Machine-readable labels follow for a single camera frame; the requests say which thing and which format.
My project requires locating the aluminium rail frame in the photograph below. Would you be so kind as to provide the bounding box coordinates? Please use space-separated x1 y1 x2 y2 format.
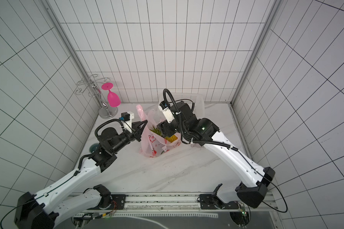
59 186 284 229

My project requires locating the teal cup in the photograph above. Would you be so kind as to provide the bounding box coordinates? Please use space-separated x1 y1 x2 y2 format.
89 143 99 154

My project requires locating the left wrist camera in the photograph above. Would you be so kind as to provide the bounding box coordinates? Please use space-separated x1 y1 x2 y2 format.
119 112 135 133

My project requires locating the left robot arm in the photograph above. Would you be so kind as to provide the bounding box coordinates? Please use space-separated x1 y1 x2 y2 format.
14 118 148 229

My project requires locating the pink wine glass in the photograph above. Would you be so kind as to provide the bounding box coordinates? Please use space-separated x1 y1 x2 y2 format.
101 83 121 107

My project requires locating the white plastic basket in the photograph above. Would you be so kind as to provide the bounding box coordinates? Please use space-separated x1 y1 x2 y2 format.
173 93 205 119

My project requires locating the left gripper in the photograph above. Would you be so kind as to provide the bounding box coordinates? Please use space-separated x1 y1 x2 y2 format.
112 120 149 153

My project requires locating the yellow pineapple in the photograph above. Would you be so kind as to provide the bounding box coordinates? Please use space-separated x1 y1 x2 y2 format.
165 135 178 144

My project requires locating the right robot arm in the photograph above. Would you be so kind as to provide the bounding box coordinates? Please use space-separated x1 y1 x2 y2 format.
157 101 275 208

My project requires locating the silver glass rack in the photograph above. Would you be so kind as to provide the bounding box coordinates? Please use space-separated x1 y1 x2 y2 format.
75 74 118 119

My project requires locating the pink plastic bag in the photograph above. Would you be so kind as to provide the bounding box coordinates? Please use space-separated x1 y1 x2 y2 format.
136 105 181 157

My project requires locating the green-brown pineapple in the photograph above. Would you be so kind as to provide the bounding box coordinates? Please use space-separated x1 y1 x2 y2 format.
150 125 163 136

